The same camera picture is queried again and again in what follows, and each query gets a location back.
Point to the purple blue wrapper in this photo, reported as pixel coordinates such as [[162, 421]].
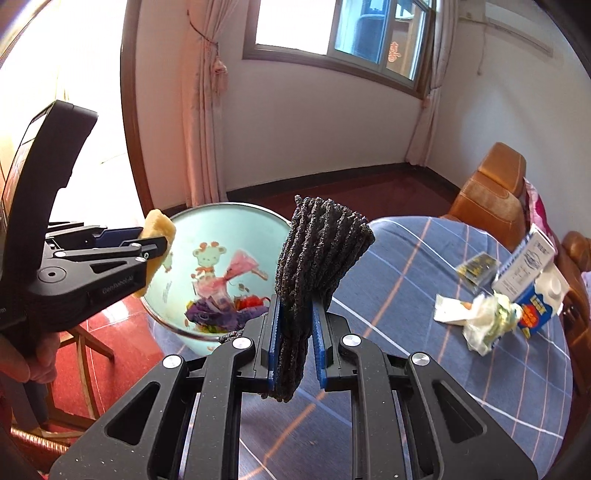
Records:
[[207, 314]]

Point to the blue checked tablecloth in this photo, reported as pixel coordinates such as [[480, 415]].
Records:
[[415, 258]]

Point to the yellow sponge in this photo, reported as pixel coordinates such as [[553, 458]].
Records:
[[159, 226]]

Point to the wooden chair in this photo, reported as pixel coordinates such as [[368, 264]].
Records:
[[87, 369]]

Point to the pink floral cloth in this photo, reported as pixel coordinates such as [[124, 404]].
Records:
[[538, 207]]

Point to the white orange-print wrapper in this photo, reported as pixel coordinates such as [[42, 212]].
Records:
[[450, 309]]

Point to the tall white blue box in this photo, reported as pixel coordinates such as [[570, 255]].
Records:
[[526, 263]]

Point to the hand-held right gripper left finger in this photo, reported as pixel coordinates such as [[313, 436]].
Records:
[[273, 350]]

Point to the pale curtain with tassel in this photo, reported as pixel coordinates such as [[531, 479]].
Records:
[[203, 138]]

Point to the dark yellow-print packet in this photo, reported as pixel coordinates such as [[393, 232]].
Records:
[[478, 267]]

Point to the green yellow wrapper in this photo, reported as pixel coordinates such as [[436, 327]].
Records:
[[505, 314]]

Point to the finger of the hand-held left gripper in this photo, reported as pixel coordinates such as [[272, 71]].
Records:
[[147, 249], [120, 236]]

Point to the light blue cartoon basin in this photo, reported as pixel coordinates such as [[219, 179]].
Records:
[[184, 230]]

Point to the orange leather sofa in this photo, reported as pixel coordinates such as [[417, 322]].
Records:
[[489, 184]]

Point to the window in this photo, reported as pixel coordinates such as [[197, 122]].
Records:
[[351, 27]]

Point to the person's left hand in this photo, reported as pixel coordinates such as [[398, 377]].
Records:
[[46, 364]]

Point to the white air conditioner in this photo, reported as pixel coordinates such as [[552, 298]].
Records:
[[517, 23]]

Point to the blue white milk carton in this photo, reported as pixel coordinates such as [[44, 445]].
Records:
[[535, 309]]

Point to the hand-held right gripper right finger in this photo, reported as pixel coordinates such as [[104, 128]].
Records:
[[321, 350]]

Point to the red plastic bag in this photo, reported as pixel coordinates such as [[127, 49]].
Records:
[[240, 263]]

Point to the crumpled clear plastic bag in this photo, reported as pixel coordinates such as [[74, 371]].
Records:
[[480, 327]]

